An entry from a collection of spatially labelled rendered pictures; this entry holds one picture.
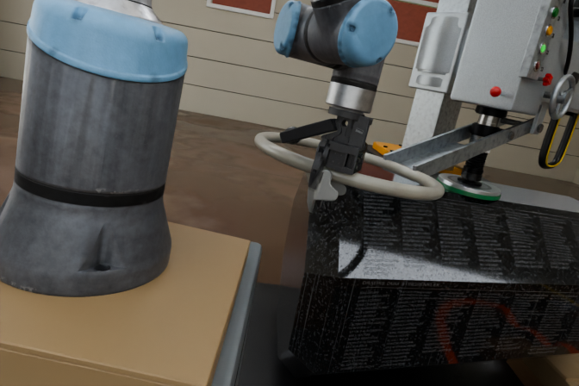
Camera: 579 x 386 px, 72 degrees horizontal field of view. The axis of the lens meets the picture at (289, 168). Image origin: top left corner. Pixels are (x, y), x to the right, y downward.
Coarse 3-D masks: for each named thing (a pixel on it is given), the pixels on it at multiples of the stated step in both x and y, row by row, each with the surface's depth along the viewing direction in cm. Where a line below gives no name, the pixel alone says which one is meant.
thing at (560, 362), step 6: (546, 360) 158; (552, 360) 157; (558, 360) 158; (564, 360) 158; (570, 360) 159; (552, 366) 155; (558, 366) 154; (564, 366) 155; (570, 366) 155; (576, 366) 156; (558, 372) 152; (564, 372) 151; (570, 372) 152; (576, 372) 152; (564, 378) 149; (570, 378) 148; (576, 378) 149
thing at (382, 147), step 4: (376, 144) 246; (380, 144) 246; (384, 144) 249; (388, 144) 252; (392, 144) 256; (376, 148) 245; (380, 148) 238; (384, 148) 233; (388, 148) 235; (392, 148) 238; (396, 148) 241; (380, 152) 237; (384, 152) 230; (388, 152) 225; (456, 168) 213; (440, 172) 213; (444, 172) 213; (448, 172) 213; (452, 172) 213; (456, 172) 213; (460, 172) 214
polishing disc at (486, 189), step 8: (440, 176) 145; (448, 176) 148; (456, 176) 150; (448, 184) 139; (456, 184) 136; (464, 184) 138; (488, 184) 146; (472, 192) 134; (480, 192) 133; (488, 192) 133; (496, 192) 135
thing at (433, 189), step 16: (256, 144) 94; (272, 144) 88; (304, 144) 120; (288, 160) 83; (304, 160) 81; (368, 160) 122; (384, 160) 119; (336, 176) 79; (352, 176) 78; (368, 176) 79; (416, 176) 109; (384, 192) 79; (400, 192) 80; (416, 192) 82; (432, 192) 85
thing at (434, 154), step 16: (464, 128) 140; (512, 128) 137; (528, 128) 145; (416, 144) 126; (432, 144) 131; (448, 144) 137; (480, 144) 127; (496, 144) 134; (400, 160) 123; (416, 160) 125; (432, 160) 114; (448, 160) 119; (464, 160) 125; (400, 176) 116
